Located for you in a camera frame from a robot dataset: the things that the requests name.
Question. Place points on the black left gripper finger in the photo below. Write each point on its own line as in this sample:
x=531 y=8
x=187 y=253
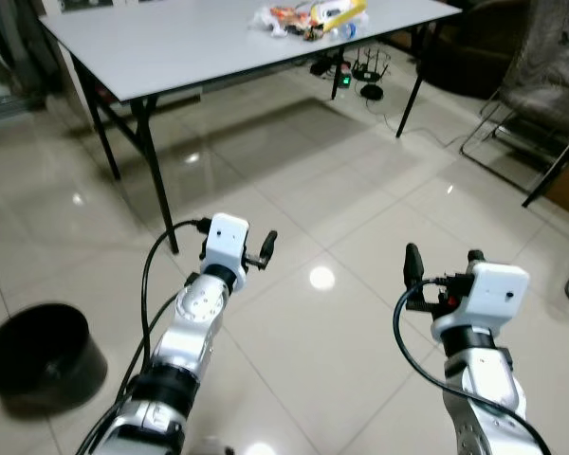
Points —
x=268 y=245

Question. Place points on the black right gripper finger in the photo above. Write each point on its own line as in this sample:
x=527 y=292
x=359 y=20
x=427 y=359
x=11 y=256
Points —
x=475 y=257
x=413 y=263

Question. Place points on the yellow and white box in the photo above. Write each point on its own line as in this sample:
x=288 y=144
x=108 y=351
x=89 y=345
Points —
x=337 y=11

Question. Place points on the black round rubbish bin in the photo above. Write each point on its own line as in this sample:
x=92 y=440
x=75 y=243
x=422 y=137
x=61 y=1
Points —
x=38 y=355

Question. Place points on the black power adapter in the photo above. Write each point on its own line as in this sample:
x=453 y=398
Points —
x=321 y=67
x=371 y=92

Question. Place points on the power strip with green light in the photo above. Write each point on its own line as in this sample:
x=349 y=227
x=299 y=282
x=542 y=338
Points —
x=342 y=83

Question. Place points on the black router with antennas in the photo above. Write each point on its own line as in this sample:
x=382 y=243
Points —
x=370 y=70

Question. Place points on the dark armchair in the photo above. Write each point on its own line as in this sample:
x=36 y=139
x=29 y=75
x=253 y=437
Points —
x=465 y=47

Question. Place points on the white folding table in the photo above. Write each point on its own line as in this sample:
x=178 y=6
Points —
x=218 y=38

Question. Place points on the white crumpled plastic wrapper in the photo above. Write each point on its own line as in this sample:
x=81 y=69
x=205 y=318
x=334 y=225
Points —
x=264 y=23

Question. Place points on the orange snack packet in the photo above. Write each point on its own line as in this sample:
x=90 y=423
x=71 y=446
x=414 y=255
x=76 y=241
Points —
x=289 y=14

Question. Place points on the grey curtain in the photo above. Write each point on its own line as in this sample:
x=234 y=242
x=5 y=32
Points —
x=9 y=38

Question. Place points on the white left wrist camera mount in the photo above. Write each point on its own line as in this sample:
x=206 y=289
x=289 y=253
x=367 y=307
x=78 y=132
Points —
x=226 y=237

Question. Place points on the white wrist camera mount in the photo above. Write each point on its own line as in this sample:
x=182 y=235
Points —
x=226 y=237
x=493 y=294

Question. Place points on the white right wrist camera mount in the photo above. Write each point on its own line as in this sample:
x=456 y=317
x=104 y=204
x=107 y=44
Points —
x=493 y=294

